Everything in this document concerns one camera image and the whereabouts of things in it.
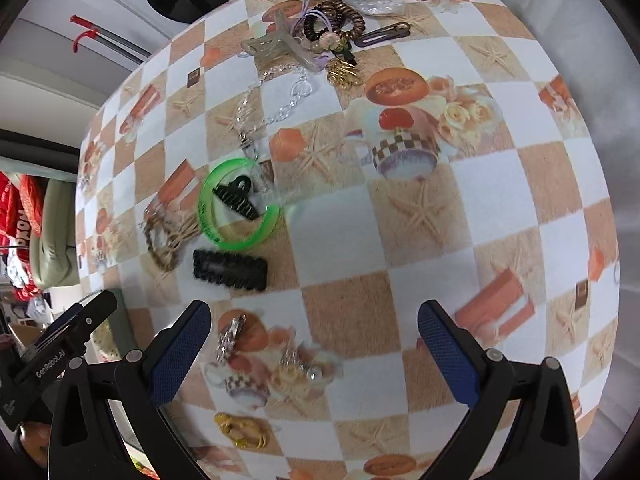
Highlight yellow hair tie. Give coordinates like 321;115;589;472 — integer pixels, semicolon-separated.
214;410;271;451

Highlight brown braided hair tie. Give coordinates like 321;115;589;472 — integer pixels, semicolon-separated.
142;204;202;272

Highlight checkered patterned tablecloth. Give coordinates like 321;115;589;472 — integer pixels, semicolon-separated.
76;0;620;479

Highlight small black claw clip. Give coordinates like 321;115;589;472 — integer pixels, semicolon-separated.
213;174;259;221

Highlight silver rhinestone chain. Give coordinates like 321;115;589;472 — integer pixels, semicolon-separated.
214;313;324;384

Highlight red mop handle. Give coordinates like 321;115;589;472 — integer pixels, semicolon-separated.
69;14;151;64

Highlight red embroidered cushion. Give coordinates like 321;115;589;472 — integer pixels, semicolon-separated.
1;174;44;302

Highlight purple snap hair clip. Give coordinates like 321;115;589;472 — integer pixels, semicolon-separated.
354;22;411;48

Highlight gold chain bracelet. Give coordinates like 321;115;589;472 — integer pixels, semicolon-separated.
326;56;364;91

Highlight black scalloped snap clip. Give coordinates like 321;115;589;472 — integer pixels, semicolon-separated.
192;249;268;292

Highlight person's left hand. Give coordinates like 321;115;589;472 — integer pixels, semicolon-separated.
18;422;51;468

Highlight white jewelry tray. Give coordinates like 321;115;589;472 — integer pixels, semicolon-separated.
90;289;137;362

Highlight green leather sofa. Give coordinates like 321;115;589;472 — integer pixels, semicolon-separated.
29;180;79;290

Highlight brown spiral hair tie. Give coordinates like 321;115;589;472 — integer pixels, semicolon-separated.
301;0;368;44

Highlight green plastic bangle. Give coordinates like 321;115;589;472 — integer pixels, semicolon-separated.
196;157;281;252

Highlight grey large claw clip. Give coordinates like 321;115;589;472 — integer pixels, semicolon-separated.
241;10;324;73

